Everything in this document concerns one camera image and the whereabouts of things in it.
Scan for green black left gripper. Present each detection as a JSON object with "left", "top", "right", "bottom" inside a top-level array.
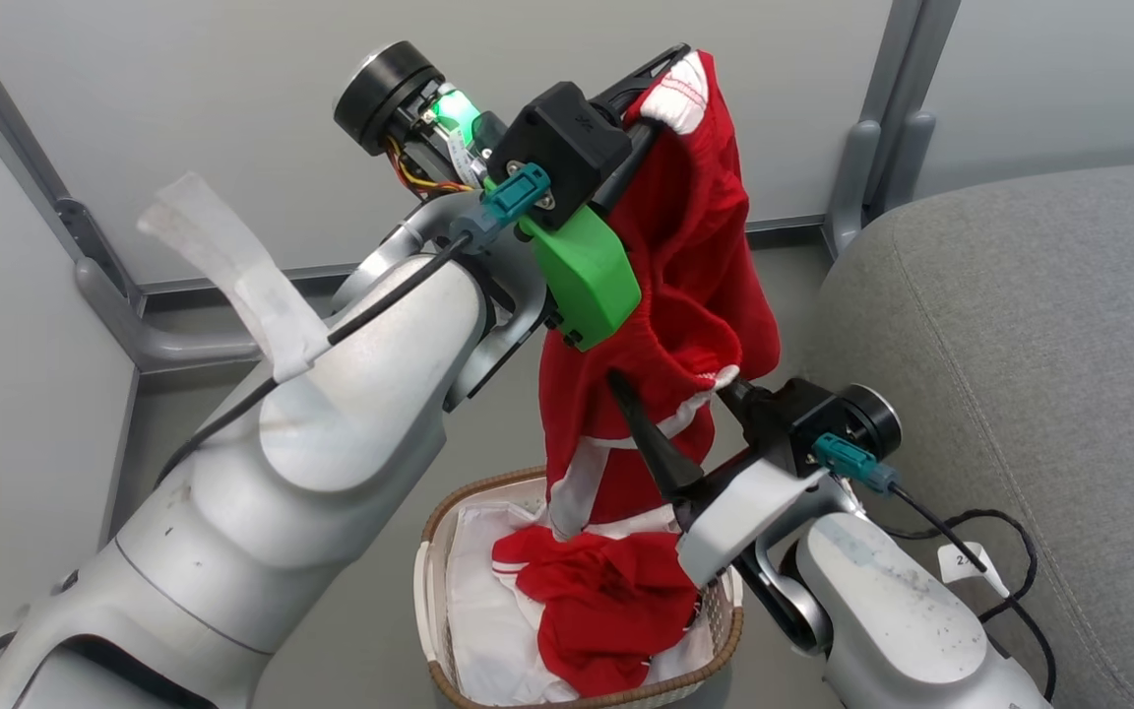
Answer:
[{"left": 334, "top": 39, "right": 693, "bottom": 352}]

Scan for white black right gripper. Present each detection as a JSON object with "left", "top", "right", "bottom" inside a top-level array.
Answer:
[{"left": 606, "top": 369, "right": 904, "bottom": 590}]

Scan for red shorts with white trim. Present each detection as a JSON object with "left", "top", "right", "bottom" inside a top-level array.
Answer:
[{"left": 537, "top": 49, "right": 783, "bottom": 541}]

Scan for wicker laundry basket white liner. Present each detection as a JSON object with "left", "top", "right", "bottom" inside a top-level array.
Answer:
[{"left": 414, "top": 466, "right": 745, "bottom": 709}]

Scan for red garment with white stripes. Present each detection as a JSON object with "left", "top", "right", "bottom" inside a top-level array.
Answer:
[{"left": 491, "top": 525, "right": 701, "bottom": 698}]

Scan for white cloth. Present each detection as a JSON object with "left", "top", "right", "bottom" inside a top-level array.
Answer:
[{"left": 444, "top": 502, "right": 716, "bottom": 705}]

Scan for grey fabric sofa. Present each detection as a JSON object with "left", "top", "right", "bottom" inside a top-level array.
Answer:
[{"left": 803, "top": 158, "right": 1134, "bottom": 709}]

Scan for translucent white tape strip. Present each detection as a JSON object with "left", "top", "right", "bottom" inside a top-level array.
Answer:
[{"left": 137, "top": 172, "right": 332, "bottom": 383}]

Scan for teal cable connector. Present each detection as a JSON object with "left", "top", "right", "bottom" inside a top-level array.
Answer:
[
  {"left": 449, "top": 162, "right": 553, "bottom": 249},
  {"left": 813, "top": 433, "right": 901, "bottom": 495}
]

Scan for coloured wire bundle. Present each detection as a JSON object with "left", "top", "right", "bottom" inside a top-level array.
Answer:
[{"left": 385, "top": 136, "right": 475, "bottom": 198}]

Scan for grey partition post with foot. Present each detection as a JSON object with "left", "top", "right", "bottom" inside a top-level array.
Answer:
[
  {"left": 0, "top": 0, "right": 268, "bottom": 375},
  {"left": 821, "top": 0, "right": 962, "bottom": 259}
]

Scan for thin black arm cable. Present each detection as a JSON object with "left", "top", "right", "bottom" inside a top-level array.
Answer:
[
  {"left": 887, "top": 483, "right": 1060, "bottom": 702},
  {"left": 154, "top": 231, "right": 477, "bottom": 488}
]

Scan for white cable label tag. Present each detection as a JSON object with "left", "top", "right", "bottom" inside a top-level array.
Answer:
[{"left": 938, "top": 542, "right": 1011, "bottom": 600}]

